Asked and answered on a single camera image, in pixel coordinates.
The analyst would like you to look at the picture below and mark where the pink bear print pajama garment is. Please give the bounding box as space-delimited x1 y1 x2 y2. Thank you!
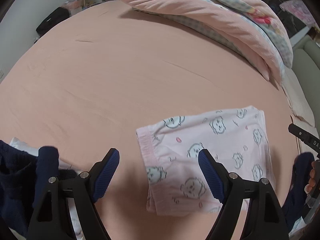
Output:
136 106 276 216

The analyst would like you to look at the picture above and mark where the pile of dark clothes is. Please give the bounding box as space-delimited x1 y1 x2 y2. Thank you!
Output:
1 141 77 237

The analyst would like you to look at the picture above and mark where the person's right hand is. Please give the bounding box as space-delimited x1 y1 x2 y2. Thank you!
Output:
304 161 316 194

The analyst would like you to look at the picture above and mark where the navy blue knit garment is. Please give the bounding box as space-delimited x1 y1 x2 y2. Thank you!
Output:
282 152 315 232

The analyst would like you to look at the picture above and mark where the cream upholstered headboard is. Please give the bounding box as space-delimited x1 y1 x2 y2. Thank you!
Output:
292 35 320 126

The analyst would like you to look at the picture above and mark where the pink bed sheet mattress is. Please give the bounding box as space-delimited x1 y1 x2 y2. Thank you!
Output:
1 1 298 239

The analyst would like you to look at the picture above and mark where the folded pink quilt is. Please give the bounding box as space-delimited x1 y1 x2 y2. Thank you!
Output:
120 0 293 84

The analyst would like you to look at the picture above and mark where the black bag on floor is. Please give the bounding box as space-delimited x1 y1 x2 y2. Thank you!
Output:
36 7 70 37

